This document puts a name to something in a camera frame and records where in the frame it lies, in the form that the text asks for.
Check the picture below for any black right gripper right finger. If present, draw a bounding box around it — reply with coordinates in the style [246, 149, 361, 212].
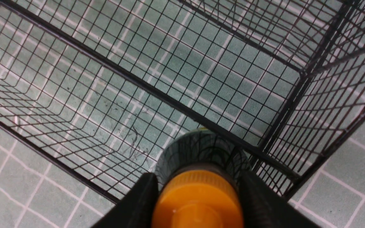
[240, 171, 319, 228]

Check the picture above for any black wire mesh shelf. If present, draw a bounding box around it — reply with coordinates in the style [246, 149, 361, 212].
[0, 0, 365, 203]

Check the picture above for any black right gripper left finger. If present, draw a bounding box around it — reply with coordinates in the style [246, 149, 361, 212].
[92, 172, 159, 228]

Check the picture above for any dark seasoning bottle orange cap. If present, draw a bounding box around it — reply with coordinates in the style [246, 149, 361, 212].
[151, 127, 252, 228]

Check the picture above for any green checkered tablecloth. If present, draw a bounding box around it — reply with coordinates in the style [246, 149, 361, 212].
[0, 0, 365, 228]

